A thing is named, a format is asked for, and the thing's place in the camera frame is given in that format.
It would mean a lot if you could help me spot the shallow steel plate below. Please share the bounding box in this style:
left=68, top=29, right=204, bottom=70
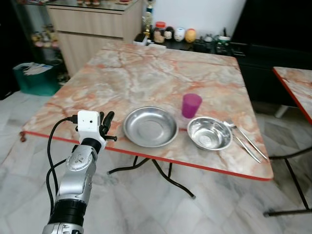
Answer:
left=123, top=106, right=179, bottom=148

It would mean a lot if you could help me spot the marble top folding table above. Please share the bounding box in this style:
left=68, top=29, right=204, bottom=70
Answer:
left=266, top=67, right=312, bottom=217
left=19, top=40, right=275, bottom=199

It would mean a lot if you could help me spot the teal plastic bin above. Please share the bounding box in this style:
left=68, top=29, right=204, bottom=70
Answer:
left=13, top=61, right=62, bottom=97

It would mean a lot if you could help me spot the purple plastic cup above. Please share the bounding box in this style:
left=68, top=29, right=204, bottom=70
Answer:
left=182, top=94, right=203, bottom=119

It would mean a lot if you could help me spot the light wooden cabinet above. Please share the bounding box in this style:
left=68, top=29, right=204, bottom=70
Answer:
left=46, top=0, right=145, bottom=77

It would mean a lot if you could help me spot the red lid jar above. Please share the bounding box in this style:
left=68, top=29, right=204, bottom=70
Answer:
left=153, top=21, right=167, bottom=44

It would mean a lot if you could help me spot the deep steel bowl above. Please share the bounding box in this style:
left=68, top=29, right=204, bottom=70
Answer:
left=187, top=117, right=234, bottom=152

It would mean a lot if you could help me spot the dark glass display shelf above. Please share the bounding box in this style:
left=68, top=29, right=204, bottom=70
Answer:
left=12, top=0, right=69, bottom=84

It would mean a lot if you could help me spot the black round figurine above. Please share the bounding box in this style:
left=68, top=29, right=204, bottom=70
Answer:
left=164, top=27, right=176, bottom=41

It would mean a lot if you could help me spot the gold trophy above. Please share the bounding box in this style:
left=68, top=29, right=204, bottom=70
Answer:
left=142, top=0, right=156, bottom=38

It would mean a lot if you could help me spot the white round figurine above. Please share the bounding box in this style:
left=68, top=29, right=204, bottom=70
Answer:
left=175, top=27, right=186, bottom=42

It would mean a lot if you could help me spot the yellow round figurine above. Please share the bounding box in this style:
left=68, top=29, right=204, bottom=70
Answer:
left=185, top=28, right=197, bottom=43

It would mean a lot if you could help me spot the steel fork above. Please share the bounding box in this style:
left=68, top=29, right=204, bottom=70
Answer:
left=229, top=122, right=270, bottom=161

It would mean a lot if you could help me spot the black television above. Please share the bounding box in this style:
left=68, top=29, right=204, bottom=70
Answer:
left=231, top=0, right=312, bottom=45

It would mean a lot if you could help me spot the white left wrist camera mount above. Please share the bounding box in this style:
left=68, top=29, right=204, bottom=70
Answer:
left=77, top=110, right=107, bottom=149

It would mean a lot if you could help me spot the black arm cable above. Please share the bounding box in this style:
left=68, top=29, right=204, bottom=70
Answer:
left=46, top=116, right=79, bottom=210

